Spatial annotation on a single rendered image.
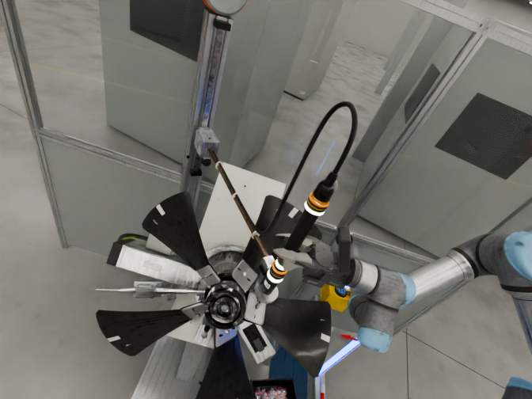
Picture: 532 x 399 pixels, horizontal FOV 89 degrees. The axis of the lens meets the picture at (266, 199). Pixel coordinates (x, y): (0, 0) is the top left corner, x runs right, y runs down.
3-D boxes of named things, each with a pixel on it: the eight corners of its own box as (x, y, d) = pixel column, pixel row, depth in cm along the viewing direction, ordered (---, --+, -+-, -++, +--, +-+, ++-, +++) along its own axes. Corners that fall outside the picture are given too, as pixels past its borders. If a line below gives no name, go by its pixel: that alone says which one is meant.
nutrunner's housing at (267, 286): (254, 292, 79) (321, 166, 51) (265, 289, 81) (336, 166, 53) (260, 304, 77) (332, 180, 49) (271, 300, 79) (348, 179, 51)
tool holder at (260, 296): (247, 278, 79) (256, 258, 73) (267, 273, 83) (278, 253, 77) (260, 306, 74) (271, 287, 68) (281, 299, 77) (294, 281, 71)
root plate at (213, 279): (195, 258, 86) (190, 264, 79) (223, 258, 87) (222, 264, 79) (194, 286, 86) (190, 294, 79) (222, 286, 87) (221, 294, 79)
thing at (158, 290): (207, 294, 91) (97, 291, 88) (207, 287, 91) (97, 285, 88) (207, 296, 89) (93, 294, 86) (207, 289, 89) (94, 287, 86)
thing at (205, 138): (192, 144, 113) (195, 126, 108) (208, 144, 117) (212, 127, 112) (199, 158, 107) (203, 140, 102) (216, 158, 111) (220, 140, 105)
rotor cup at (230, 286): (205, 271, 88) (198, 284, 75) (249, 271, 89) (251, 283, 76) (204, 317, 88) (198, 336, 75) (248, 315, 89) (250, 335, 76)
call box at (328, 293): (318, 276, 129) (328, 263, 122) (338, 283, 130) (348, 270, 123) (319, 307, 116) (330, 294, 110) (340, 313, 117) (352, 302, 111)
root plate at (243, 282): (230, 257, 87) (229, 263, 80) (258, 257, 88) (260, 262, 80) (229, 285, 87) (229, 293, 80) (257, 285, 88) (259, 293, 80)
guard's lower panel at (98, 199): (64, 240, 201) (37, 131, 145) (383, 338, 222) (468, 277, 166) (61, 242, 199) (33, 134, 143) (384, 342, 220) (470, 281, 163)
